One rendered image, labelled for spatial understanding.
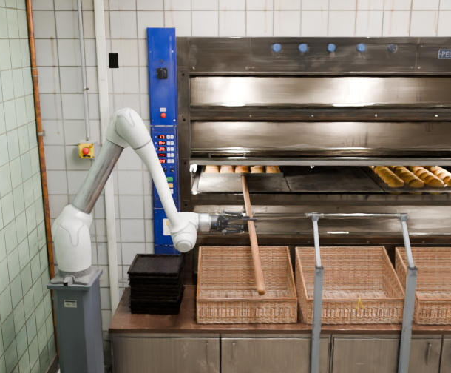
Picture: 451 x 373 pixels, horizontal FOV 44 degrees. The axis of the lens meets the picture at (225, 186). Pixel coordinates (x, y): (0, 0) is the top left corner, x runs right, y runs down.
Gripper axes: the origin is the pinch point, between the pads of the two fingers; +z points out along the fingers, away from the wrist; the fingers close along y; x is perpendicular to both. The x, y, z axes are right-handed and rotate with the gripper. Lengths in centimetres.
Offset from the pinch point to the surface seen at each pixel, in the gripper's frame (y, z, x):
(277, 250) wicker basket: 36, 20, -53
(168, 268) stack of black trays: 36, -45, -27
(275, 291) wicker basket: 60, 18, -45
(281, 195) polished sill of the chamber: 2, 22, -56
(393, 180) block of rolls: -3, 94, -72
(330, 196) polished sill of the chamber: 2, 51, -56
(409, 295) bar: 39, 83, 5
